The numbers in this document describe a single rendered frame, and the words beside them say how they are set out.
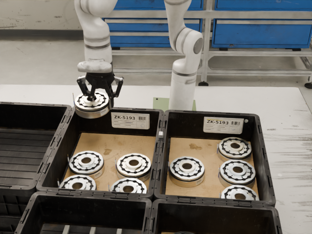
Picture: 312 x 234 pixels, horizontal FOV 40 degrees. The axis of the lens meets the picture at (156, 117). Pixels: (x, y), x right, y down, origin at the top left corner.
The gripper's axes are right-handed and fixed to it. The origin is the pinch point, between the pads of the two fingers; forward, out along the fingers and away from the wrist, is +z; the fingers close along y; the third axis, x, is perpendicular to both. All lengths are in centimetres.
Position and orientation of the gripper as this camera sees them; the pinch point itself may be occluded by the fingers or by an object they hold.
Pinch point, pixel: (102, 102)
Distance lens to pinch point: 128.8
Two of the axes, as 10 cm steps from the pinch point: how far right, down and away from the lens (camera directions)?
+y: -10.0, -0.4, 0.5
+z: 0.0, 8.2, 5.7
